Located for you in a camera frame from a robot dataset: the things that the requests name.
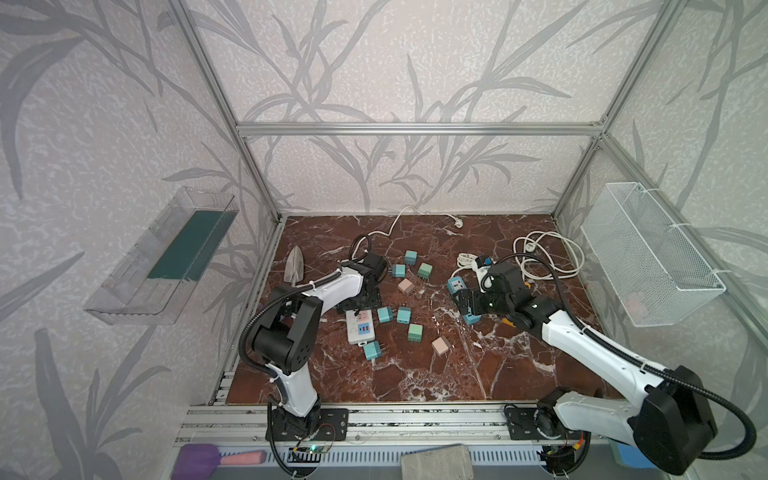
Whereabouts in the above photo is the blue power strip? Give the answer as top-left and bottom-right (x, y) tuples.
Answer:
(447, 276), (481, 325)

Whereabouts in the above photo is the white multicolour power strip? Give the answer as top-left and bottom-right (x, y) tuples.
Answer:
(345, 310), (376, 346)

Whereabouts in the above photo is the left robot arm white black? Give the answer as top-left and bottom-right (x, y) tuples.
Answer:
(237, 252), (388, 420)

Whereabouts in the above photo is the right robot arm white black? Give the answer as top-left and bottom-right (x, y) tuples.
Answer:
(448, 257), (757, 475)

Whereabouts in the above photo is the metal garden trowel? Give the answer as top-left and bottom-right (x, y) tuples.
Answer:
(283, 246), (305, 287)

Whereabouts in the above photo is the grey sponge block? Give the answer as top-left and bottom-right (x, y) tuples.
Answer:
(401, 445), (475, 480)

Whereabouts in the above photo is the blue sponge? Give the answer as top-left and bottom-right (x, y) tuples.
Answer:
(609, 440), (656, 470)

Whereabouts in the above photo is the purple pink brush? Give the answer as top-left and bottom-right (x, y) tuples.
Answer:
(171, 444), (267, 480)

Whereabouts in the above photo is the white coiled cable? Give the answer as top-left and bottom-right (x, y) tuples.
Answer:
(512, 230), (586, 282)

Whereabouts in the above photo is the white power strip cord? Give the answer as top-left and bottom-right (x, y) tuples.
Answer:
(359, 205), (465, 253)

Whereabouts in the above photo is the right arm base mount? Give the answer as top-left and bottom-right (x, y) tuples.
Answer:
(502, 403), (584, 444)

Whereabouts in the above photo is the white wire mesh basket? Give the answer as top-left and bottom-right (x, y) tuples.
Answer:
(581, 182), (726, 328)

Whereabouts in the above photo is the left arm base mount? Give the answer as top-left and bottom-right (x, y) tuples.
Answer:
(265, 407), (350, 442)

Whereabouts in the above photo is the clear plastic wall tray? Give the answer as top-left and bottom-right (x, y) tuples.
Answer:
(84, 187), (239, 326)

